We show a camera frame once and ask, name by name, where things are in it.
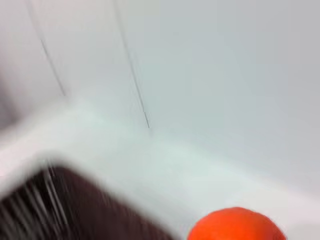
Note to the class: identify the black woven rectangular basket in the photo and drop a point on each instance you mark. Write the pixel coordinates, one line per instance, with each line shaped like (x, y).
(82, 212)

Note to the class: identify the red plastic pear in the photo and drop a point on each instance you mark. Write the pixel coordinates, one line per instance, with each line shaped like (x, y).
(235, 225)

